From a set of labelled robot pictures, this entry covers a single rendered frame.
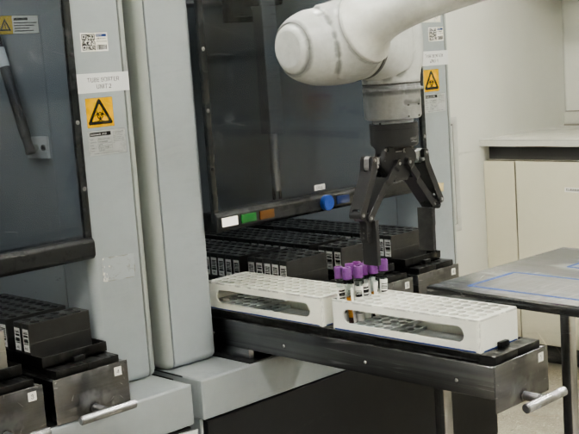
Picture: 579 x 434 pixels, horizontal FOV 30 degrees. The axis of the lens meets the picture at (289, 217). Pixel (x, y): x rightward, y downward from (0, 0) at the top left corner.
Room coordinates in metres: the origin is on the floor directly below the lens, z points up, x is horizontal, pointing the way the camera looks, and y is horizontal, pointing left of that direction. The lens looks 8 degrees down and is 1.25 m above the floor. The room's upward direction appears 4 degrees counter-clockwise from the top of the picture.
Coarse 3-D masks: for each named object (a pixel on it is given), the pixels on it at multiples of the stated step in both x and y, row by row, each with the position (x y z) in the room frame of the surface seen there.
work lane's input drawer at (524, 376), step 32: (224, 320) 1.89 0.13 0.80; (256, 320) 1.85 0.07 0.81; (288, 352) 1.78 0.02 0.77; (320, 352) 1.72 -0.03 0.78; (352, 352) 1.67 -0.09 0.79; (384, 352) 1.62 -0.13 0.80; (416, 352) 1.58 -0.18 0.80; (448, 352) 1.54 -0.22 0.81; (512, 352) 1.51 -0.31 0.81; (544, 352) 1.56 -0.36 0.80; (448, 384) 1.53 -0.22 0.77; (480, 384) 1.49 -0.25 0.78; (512, 384) 1.50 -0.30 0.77; (544, 384) 1.56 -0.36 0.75
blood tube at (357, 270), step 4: (356, 268) 1.71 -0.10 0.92; (360, 268) 1.71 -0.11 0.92; (356, 272) 1.71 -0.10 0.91; (360, 272) 1.71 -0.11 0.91; (356, 276) 1.71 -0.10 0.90; (360, 276) 1.71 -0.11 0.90; (356, 280) 1.71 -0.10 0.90; (360, 280) 1.71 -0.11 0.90; (356, 284) 1.71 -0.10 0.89; (360, 284) 1.71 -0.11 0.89; (356, 288) 1.71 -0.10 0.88; (360, 288) 1.71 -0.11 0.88; (356, 292) 1.71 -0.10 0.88; (360, 292) 1.71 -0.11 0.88; (356, 296) 1.71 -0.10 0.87; (360, 296) 1.71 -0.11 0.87; (360, 312) 1.71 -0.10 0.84; (360, 316) 1.71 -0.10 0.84; (360, 320) 1.71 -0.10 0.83
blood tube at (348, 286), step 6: (342, 270) 1.71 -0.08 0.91; (348, 270) 1.70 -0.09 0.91; (348, 276) 1.70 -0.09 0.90; (348, 282) 1.70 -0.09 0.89; (348, 288) 1.70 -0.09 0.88; (348, 294) 1.70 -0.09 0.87; (348, 300) 1.70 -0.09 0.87; (348, 312) 1.70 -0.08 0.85; (354, 312) 1.70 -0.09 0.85; (348, 318) 1.71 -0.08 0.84; (354, 318) 1.70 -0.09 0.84
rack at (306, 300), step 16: (240, 272) 2.01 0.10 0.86; (224, 288) 1.91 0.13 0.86; (240, 288) 1.88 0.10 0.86; (256, 288) 1.85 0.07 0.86; (272, 288) 1.85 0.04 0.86; (288, 288) 1.83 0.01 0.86; (304, 288) 1.82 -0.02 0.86; (320, 288) 1.82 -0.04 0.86; (336, 288) 1.80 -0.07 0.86; (224, 304) 1.92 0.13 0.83; (240, 304) 1.92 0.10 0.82; (256, 304) 1.90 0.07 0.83; (272, 304) 1.90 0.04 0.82; (288, 304) 1.94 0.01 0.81; (304, 304) 1.91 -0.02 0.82; (320, 304) 1.74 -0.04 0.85; (304, 320) 1.77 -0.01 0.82; (320, 320) 1.74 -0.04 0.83
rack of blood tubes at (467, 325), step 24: (336, 312) 1.72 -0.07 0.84; (384, 312) 1.64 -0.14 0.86; (408, 312) 1.61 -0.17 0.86; (432, 312) 1.60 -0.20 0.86; (456, 312) 1.58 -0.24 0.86; (480, 312) 1.56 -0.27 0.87; (504, 312) 1.56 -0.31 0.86; (408, 336) 1.61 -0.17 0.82; (432, 336) 1.66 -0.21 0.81; (456, 336) 1.65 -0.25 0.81; (480, 336) 1.51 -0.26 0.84; (504, 336) 1.55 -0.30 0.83
